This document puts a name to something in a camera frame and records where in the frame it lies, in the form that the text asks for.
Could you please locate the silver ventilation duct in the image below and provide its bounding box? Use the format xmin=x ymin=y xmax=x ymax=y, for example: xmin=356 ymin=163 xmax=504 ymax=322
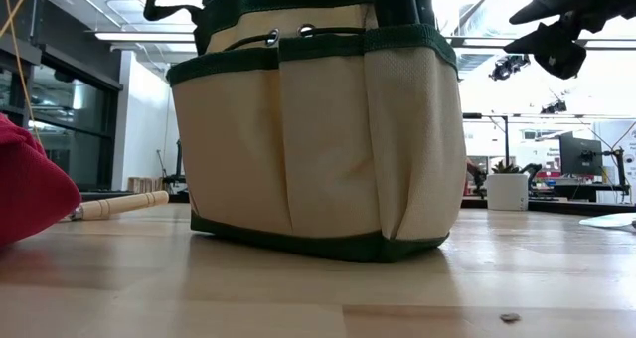
xmin=454 ymin=0 xmax=513 ymax=76

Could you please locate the dark background desk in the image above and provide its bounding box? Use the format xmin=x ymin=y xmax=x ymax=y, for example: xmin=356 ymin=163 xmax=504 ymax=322
xmin=529 ymin=176 xmax=632 ymax=204

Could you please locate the small green plant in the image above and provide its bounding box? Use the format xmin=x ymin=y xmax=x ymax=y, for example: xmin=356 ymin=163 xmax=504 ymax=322
xmin=491 ymin=158 xmax=522 ymax=176

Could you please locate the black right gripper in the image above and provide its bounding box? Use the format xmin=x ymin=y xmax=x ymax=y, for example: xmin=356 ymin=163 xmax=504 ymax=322
xmin=504 ymin=0 xmax=636 ymax=81

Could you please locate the narrow silver trowel wooden handle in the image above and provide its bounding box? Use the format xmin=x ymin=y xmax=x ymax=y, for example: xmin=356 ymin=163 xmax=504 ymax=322
xmin=68 ymin=190 xmax=171 ymax=223

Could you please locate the black stand frame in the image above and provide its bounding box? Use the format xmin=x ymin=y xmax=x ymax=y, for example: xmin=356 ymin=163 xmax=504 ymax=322
xmin=461 ymin=110 xmax=512 ymax=176

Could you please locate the beige green gardening tote bag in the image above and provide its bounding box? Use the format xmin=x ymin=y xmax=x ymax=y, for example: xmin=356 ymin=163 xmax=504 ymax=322
xmin=143 ymin=0 xmax=468 ymax=264

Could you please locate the wide grey trowel wooden handle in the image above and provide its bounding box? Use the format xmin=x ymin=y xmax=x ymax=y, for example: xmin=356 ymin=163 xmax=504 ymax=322
xmin=578 ymin=212 xmax=636 ymax=231

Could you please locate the red gardening glove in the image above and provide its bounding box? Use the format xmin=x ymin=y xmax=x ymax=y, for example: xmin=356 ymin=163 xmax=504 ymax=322
xmin=0 ymin=112 xmax=83 ymax=248

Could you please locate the person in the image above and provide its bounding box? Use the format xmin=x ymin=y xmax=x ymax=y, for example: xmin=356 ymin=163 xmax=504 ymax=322
xmin=465 ymin=157 xmax=482 ymax=198

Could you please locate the black metal table frame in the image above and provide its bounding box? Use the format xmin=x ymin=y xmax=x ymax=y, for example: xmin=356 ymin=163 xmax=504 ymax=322
xmin=79 ymin=190 xmax=636 ymax=218

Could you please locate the black ceiling spotlight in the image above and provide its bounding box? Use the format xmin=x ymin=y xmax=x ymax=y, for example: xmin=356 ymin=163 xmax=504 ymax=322
xmin=488 ymin=51 xmax=533 ymax=83
xmin=540 ymin=99 xmax=569 ymax=115

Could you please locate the white plant pot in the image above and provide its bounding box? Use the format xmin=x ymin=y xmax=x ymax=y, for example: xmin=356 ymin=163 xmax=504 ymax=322
xmin=486 ymin=173 xmax=530 ymax=212

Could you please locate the large black computer monitor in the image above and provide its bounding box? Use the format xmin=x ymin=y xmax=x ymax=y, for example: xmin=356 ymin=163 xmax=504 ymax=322
xmin=558 ymin=131 xmax=604 ymax=177

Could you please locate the long ceiling light strip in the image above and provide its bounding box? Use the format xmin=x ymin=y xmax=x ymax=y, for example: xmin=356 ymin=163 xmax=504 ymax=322
xmin=92 ymin=29 xmax=636 ymax=51

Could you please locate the thin yellow hanging cord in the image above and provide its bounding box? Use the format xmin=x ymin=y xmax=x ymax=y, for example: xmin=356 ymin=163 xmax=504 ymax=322
xmin=0 ymin=0 xmax=44 ymax=145

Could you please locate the wooden crate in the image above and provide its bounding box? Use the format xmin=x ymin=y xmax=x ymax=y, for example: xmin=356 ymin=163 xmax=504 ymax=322
xmin=127 ymin=176 xmax=163 ymax=194

